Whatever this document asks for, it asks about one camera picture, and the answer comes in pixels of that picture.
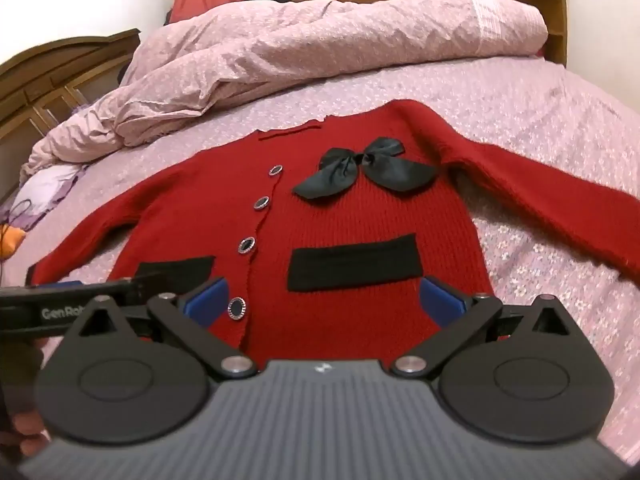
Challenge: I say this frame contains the pink duvet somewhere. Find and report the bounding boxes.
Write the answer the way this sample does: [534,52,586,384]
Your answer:
[20,0,548,176]

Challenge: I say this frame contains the wooden headboard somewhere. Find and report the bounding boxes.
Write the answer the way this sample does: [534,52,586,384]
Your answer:
[0,28,142,201]

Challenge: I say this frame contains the wooden low cabinet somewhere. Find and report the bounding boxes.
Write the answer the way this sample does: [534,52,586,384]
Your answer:
[300,0,569,67]

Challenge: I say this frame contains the orange item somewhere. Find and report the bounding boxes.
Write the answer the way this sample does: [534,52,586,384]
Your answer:
[0,222,26,261]

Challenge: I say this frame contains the person's left hand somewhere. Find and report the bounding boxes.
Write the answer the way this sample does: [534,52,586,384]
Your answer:
[0,337,53,461]

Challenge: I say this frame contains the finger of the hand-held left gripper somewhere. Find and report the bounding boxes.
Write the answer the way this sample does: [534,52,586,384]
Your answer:
[131,273,168,307]

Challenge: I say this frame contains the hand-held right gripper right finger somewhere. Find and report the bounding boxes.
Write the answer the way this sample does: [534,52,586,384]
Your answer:
[390,275,581,379]

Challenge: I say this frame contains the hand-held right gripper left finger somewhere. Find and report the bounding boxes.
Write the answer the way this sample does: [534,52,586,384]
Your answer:
[65,276,258,380]

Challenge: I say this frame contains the black cord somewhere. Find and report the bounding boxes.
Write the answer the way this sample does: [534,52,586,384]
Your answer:
[9,199,47,232]

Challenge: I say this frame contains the red knit cardigan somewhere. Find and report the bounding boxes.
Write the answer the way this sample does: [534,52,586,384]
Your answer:
[27,99,640,361]

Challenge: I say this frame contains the pink floral bed sheet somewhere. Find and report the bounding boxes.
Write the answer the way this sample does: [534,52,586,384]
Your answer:
[0,55,640,466]

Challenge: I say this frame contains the purple ruffled pillow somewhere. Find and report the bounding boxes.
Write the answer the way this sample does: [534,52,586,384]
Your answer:
[0,162,91,231]

